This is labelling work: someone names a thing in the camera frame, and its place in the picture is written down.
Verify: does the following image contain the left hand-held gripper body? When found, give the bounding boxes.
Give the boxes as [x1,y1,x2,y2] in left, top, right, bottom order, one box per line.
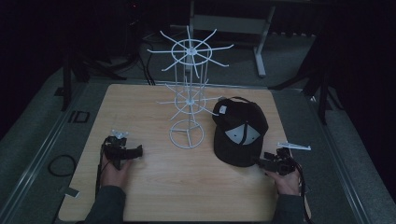
[102,129,132,171]

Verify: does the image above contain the black floor cables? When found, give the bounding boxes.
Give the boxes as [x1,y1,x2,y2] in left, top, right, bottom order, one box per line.
[135,31,163,87]

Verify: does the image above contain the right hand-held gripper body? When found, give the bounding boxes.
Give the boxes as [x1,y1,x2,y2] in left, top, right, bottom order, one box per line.
[263,141,312,177]

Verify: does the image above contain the person's left hand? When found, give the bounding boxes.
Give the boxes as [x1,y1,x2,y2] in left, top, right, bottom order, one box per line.
[99,153,134,189]

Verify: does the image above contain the black baseball cap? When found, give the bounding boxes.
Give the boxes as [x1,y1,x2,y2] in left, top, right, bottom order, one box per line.
[212,95,270,168]

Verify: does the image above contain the black rectangular floor frame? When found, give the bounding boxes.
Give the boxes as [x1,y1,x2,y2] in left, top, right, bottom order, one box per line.
[67,109,92,124]

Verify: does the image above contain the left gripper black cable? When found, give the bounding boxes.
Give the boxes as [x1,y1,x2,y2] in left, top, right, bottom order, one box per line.
[94,146,108,196]

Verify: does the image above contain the white wire display rack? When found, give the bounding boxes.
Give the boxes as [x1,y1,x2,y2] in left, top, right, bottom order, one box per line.
[146,25,234,150]

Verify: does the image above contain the person's right hand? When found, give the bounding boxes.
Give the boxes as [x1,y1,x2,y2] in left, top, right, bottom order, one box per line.
[263,169,302,197]

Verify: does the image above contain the black cable loop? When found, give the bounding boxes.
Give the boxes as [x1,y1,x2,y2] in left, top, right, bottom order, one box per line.
[47,154,78,178]

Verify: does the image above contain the black tripod stand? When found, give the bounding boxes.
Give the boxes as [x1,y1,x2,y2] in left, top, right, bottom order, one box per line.
[268,27,346,126]
[53,18,141,112]

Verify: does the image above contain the grey tape strip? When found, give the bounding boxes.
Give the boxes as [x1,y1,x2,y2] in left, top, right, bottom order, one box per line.
[58,186,81,199]

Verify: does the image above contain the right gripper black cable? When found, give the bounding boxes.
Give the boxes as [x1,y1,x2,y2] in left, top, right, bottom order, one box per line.
[293,162,313,220]

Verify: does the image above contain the grey metal desk frame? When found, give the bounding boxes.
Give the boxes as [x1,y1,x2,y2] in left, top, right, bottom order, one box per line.
[188,0,277,78]

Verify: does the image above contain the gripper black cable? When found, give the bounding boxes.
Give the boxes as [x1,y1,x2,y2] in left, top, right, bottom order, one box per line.
[94,146,108,196]
[293,162,313,220]

